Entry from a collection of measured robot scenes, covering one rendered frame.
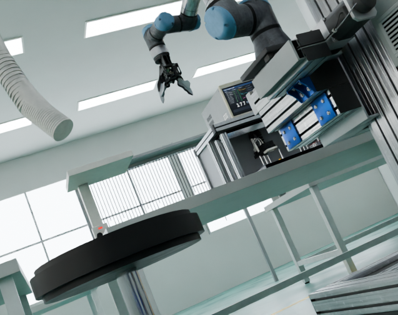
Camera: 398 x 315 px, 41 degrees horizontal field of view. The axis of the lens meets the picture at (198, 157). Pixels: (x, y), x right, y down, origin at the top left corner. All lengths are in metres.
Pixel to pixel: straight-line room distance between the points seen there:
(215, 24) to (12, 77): 1.97
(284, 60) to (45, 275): 0.98
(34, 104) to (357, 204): 7.96
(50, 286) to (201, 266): 8.24
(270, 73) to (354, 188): 8.98
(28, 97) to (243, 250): 6.50
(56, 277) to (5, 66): 2.81
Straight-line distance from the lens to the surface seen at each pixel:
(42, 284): 0.96
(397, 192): 6.98
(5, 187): 9.12
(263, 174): 2.38
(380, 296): 1.65
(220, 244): 9.29
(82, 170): 2.92
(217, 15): 1.88
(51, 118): 3.38
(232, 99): 2.91
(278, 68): 1.65
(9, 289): 2.09
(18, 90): 3.55
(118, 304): 3.07
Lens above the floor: 0.44
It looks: 11 degrees up
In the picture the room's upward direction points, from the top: 23 degrees counter-clockwise
